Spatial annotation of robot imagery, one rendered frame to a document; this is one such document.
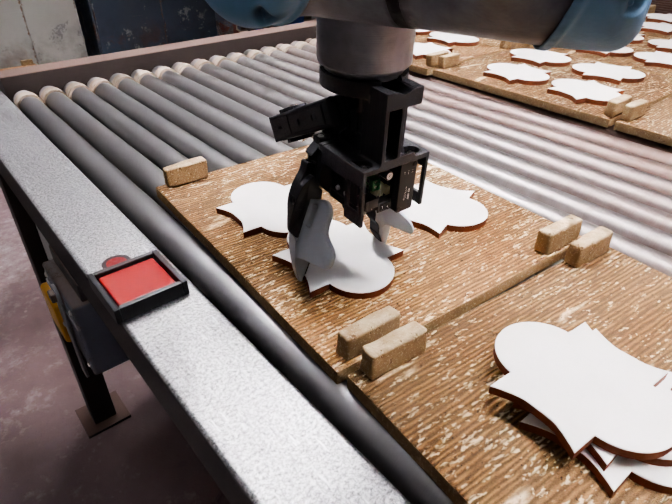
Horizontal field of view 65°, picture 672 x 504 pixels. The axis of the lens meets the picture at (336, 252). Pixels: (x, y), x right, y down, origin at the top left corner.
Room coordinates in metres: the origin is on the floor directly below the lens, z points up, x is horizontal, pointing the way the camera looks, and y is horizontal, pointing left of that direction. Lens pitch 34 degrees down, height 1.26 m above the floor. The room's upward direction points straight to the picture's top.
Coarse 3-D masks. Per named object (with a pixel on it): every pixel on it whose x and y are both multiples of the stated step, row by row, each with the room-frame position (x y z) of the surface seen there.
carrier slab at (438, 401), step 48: (528, 288) 0.42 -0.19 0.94; (576, 288) 0.42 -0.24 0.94; (624, 288) 0.42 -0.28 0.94; (432, 336) 0.35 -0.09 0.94; (480, 336) 0.35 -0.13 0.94; (624, 336) 0.35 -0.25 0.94; (384, 384) 0.29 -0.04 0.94; (432, 384) 0.29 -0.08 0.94; (480, 384) 0.29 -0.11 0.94; (432, 432) 0.25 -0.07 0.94; (480, 432) 0.25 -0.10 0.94; (528, 432) 0.25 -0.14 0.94; (480, 480) 0.21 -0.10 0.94; (528, 480) 0.21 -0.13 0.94; (576, 480) 0.21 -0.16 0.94
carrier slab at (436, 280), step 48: (192, 192) 0.62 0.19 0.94; (480, 192) 0.62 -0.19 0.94; (240, 240) 0.50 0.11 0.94; (432, 240) 0.50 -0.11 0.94; (480, 240) 0.50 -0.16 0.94; (528, 240) 0.50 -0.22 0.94; (288, 288) 0.42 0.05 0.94; (432, 288) 0.42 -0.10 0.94; (480, 288) 0.42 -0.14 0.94; (336, 336) 0.35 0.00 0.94
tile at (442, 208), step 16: (432, 192) 0.60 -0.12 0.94; (448, 192) 0.60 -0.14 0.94; (464, 192) 0.60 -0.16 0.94; (416, 208) 0.56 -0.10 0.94; (432, 208) 0.56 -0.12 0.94; (448, 208) 0.56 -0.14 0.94; (464, 208) 0.56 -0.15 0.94; (480, 208) 0.56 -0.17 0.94; (416, 224) 0.53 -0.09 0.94; (432, 224) 0.52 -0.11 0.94; (448, 224) 0.52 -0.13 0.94; (464, 224) 0.52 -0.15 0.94; (480, 224) 0.53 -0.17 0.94
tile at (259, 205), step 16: (240, 192) 0.60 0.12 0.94; (256, 192) 0.60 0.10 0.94; (272, 192) 0.60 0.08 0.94; (288, 192) 0.60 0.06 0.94; (224, 208) 0.56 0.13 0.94; (240, 208) 0.56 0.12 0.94; (256, 208) 0.56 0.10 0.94; (272, 208) 0.56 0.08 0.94; (240, 224) 0.54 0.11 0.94; (256, 224) 0.52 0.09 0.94; (272, 224) 0.52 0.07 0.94
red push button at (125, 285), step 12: (144, 264) 0.47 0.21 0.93; (156, 264) 0.47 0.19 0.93; (108, 276) 0.44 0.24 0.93; (120, 276) 0.44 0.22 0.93; (132, 276) 0.44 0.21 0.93; (144, 276) 0.44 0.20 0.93; (156, 276) 0.44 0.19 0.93; (168, 276) 0.44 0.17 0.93; (108, 288) 0.42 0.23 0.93; (120, 288) 0.42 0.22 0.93; (132, 288) 0.42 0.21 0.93; (144, 288) 0.42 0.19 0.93; (156, 288) 0.42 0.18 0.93; (120, 300) 0.41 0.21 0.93
